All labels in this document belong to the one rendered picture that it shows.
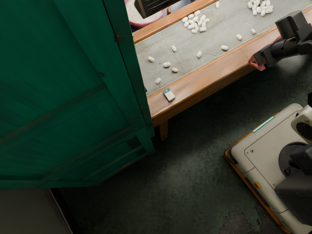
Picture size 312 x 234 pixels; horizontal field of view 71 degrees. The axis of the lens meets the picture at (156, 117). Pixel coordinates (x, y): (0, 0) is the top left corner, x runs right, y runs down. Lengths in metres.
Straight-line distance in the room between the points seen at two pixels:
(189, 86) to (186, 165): 0.83
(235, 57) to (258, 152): 0.68
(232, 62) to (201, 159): 0.87
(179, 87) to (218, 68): 0.22
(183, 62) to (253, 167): 0.83
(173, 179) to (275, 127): 0.82
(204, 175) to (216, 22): 1.08
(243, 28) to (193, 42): 0.29
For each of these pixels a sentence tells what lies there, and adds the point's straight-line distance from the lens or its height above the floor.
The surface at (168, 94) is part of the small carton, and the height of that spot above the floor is 0.78.
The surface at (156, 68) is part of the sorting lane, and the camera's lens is 1.16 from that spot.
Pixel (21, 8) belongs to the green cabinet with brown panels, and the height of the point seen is 1.54.
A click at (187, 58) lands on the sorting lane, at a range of 1.19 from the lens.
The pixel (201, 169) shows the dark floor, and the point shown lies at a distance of 1.77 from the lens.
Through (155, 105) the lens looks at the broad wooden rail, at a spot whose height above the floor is 0.76.
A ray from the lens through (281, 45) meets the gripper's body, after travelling 0.84.
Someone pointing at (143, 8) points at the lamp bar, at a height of 1.08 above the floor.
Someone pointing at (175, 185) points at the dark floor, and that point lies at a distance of 1.75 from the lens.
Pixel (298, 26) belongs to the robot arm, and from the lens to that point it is 0.78.
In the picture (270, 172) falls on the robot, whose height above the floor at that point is 0.28.
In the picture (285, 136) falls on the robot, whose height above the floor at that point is 0.28.
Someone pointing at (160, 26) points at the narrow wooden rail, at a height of 0.76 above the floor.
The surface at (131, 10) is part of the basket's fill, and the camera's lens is 1.41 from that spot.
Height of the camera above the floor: 1.75
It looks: 73 degrees down
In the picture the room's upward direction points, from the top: 9 degrees counter-clockwise
